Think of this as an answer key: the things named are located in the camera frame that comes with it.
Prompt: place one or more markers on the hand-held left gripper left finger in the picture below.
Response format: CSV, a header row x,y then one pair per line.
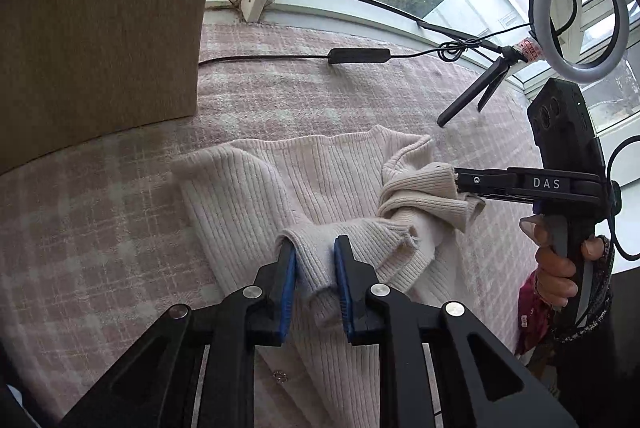
x,y
288,288

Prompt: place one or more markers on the person's right hand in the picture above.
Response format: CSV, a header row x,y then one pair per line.
x,y
550,273

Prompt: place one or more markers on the black mini tripod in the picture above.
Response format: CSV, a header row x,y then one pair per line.
x,y
480,90

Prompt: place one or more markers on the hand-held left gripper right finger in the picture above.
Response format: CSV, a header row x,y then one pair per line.
x,y
345,288

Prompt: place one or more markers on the dark red cloth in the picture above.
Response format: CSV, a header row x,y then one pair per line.
x,y
532,313

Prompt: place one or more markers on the cream ribbed knit sweater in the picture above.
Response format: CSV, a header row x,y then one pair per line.
x,y
310,178

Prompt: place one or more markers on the pink plaid blanket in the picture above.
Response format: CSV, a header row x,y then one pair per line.
x,y
100,233

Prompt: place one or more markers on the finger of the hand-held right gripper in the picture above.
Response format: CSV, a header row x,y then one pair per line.
x,y
480,181

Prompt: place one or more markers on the brown fabric headboard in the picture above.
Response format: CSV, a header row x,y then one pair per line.
x,y
100,33

